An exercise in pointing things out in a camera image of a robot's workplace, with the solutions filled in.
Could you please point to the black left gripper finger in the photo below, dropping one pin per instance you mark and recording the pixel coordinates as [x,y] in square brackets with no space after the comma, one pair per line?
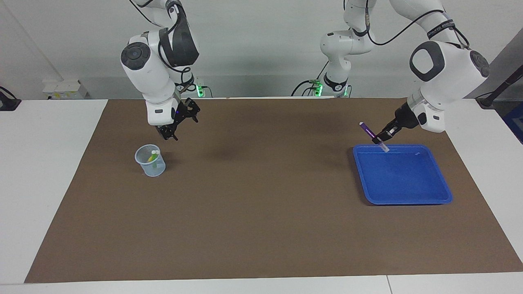
[380,138]
[390,131]

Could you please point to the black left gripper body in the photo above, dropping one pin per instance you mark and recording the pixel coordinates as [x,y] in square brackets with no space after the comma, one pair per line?
[402,118]

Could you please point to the blue plastic tray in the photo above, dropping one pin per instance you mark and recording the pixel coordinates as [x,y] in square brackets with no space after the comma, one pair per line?
[402,175]

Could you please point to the purple marker pen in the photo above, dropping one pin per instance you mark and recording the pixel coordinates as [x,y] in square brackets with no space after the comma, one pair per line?
[369,131]

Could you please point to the brown table mat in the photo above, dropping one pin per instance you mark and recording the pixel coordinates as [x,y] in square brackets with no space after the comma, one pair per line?
[261,204]

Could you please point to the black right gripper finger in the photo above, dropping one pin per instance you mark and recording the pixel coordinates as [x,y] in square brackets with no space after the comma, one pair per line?
[168,132]
[192,109]

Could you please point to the translucent plastic cup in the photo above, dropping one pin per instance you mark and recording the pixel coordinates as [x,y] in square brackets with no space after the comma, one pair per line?
[153,169]

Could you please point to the green marker pen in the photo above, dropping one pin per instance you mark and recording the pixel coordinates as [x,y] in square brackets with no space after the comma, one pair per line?
[155,160]

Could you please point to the yellow marker pen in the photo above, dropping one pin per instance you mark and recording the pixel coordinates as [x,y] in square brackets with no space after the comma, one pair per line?
[153,155]

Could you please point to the white power strip box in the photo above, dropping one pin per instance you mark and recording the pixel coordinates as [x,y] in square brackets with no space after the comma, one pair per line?
[63,89]

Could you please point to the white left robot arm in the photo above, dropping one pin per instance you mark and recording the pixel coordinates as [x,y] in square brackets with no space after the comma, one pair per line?
[445,69]

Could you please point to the black clamp mount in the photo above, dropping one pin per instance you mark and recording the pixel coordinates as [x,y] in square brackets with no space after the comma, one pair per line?
[7,102]

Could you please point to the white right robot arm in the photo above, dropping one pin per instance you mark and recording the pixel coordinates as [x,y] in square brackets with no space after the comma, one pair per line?
[151,73]

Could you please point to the black stand pole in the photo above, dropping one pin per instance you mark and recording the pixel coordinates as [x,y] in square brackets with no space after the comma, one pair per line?
[502,86]

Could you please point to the blue box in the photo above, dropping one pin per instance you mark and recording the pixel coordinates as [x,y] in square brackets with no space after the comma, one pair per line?
[515,122]

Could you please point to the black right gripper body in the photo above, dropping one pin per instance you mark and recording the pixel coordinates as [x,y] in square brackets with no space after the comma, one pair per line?
[177,116]

